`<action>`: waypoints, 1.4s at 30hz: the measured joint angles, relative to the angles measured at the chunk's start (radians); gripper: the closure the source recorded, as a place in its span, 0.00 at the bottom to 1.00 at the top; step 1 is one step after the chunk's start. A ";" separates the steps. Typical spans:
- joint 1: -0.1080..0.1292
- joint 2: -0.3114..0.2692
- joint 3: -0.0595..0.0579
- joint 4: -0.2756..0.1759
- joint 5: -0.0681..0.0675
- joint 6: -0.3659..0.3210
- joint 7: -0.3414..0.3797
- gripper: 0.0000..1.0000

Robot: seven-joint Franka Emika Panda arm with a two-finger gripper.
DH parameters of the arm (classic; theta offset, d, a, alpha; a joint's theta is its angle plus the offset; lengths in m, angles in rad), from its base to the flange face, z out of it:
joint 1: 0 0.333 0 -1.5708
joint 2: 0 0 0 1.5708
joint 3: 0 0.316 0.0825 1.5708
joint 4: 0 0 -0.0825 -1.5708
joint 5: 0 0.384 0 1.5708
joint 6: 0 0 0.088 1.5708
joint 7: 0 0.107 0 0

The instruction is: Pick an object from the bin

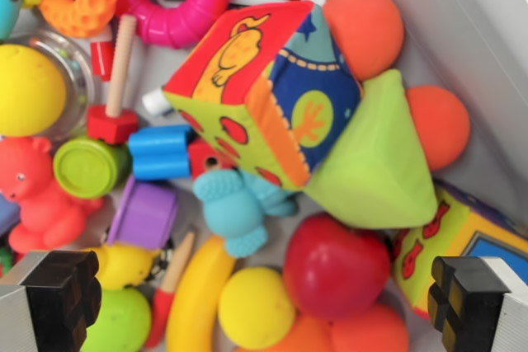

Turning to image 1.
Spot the grey plastic bin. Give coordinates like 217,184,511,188
0,0,528,352

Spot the yellow rubber animal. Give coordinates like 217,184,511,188
81,242,163,292

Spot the red plastic apple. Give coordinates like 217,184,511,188
282,213,392,321

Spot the green fabric pyramid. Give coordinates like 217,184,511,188
303,68,438,230

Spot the wooden screwdriver red handle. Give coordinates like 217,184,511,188
144,229,198,350

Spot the green plastic cup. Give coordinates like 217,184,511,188
52,136,134,199

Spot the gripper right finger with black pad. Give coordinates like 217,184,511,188
427,256,528,352

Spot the yellow plastic banana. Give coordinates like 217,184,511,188
164,235,238,352

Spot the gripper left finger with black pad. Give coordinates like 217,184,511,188
0,249,102,352

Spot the fabric cube with ABC print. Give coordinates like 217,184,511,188
390,181,528,320

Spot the clear plastic rattle ring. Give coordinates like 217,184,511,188
16,29,99,143

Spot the green foam ball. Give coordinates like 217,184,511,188
79,285,153,352

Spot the pink plastic ring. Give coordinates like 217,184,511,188
116,0,235,49

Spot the light blue elephant teether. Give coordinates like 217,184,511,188
192,167,301,258

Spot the wooden bolt with red nut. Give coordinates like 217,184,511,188
85,13,140,146

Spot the red wooden cylinder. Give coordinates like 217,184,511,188
89,40,116,82

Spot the red rubber bear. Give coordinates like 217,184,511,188
0,136,105,256

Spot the marker with white cap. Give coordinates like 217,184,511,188
141,87,175,118

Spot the orange fabric block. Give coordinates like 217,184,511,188
234,313,335,352

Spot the yellow foam ball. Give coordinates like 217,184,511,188
0,43,68,138
217,265,297,350

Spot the purple plastic block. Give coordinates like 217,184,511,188
106,176,180,251

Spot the fabric cube with dinosaur print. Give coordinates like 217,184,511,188
163,0,365,192

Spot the blue plastic spool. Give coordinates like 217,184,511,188
126,124,196,182

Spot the orange foam ball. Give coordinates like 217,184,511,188
329,303,410,352
405,85,471,172
323,0,405,82

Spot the red wooden block with hole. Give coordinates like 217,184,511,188
187,138,237,183

